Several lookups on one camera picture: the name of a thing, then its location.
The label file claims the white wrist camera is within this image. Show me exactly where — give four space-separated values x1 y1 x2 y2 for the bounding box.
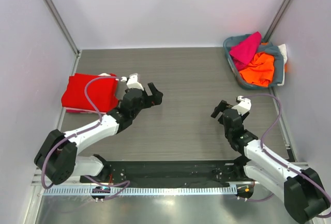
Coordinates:
231 96 252 115
126 73 144 91

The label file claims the slotted cable duct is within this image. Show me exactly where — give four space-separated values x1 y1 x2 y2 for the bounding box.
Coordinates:
43 185 237 196

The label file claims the left aluminium corner post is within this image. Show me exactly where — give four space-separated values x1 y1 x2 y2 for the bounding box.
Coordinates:
43 0 80 56

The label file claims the orange t-shirt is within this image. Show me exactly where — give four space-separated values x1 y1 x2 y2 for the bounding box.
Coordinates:
239 52 275 87

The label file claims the right aluminium corner post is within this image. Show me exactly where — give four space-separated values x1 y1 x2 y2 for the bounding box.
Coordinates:
263 0 293 41

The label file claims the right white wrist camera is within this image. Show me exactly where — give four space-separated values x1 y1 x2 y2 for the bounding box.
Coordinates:
231 96 252 115

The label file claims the teal laundry basket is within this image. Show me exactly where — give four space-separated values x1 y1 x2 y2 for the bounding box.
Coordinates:
223 36 270 90

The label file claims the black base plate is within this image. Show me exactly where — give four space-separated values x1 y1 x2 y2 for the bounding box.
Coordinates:
79 159 259 187

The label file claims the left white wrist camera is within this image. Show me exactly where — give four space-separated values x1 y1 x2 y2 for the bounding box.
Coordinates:
126 73 144 91

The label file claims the aluminium corner post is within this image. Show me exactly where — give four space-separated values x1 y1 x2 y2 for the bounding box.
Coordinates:
263 0 293 41
43 0 80 56

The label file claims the white t-shirt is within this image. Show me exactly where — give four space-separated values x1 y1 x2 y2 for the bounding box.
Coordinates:
278 44 288 65

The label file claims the magenta t-shirt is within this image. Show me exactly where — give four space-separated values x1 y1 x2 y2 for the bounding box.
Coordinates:
229 32 262 71

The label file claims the folded red t-shirt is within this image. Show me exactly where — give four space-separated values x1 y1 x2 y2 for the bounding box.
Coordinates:
61 73 119 114

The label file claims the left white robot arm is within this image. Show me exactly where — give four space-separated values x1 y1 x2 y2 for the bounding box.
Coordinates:
34 83 163 189

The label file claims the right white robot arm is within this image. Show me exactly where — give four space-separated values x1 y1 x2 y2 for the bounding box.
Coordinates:
211 96 330 223

